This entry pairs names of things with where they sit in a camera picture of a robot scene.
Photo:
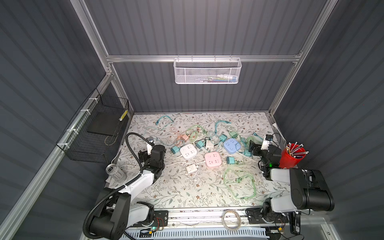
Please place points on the white power strip cube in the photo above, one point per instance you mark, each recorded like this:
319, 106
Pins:
188, 151

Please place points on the black wire basket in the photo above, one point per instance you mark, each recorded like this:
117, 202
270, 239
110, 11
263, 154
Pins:
98, 129

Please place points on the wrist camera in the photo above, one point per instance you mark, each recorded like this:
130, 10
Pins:
150, 145
268, 139

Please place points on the pink power strip cube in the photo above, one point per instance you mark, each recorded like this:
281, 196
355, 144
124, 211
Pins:
213, 160

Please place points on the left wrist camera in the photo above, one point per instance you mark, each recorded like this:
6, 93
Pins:
150, 145

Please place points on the teal charger plug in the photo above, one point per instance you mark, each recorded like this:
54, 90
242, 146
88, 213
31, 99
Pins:
230, 160

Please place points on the red pen cup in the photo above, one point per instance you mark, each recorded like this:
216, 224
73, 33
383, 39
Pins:
291, 155

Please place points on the silver drink can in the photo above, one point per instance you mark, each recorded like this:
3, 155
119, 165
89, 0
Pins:
116, 173

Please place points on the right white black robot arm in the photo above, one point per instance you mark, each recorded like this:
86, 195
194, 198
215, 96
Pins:
308, 188

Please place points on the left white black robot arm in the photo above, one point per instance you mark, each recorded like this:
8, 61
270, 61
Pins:
114, 211

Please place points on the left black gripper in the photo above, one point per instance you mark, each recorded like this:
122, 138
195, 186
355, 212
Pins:
143, 156

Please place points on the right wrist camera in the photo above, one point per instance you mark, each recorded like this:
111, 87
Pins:
268, 139

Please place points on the white power plug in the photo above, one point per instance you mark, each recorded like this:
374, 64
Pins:
191, 169

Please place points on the white charger plug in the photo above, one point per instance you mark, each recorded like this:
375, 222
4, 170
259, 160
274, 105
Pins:
209, 145

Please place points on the blue power strip cube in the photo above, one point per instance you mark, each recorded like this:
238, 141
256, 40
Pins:
232, 146

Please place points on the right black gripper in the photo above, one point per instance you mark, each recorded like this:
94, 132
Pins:
258, 149

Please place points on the white wire mesh basket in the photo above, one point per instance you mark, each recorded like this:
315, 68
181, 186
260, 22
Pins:
213, 71

